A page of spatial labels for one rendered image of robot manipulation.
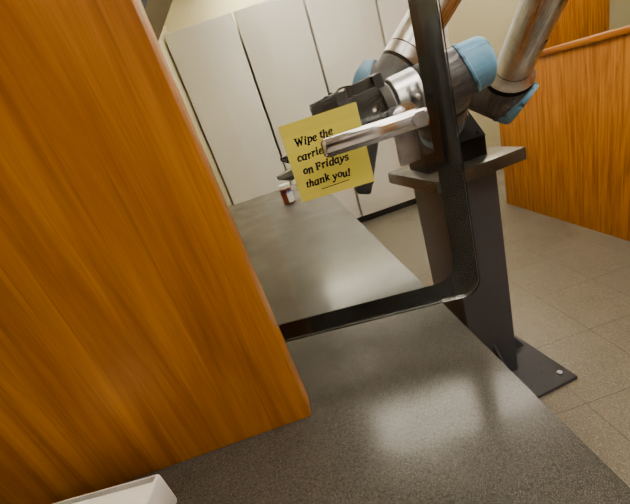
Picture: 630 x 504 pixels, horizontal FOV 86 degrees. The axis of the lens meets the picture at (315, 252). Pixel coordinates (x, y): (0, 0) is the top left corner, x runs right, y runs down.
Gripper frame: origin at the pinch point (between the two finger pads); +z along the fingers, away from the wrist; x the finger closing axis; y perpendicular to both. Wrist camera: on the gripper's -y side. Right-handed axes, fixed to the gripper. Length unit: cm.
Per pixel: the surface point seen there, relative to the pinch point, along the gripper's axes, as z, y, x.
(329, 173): -7.1, 1.8, 22.7
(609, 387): -71, -127, -30
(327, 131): -8.5, 5.5, 22.5
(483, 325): -39, -93, -46
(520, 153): -64, -34, -48
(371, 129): -11.6, 4.8, 27.7
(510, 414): -13.3, -21.5, 36.2
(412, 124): -14.7, 3.8, 27.9
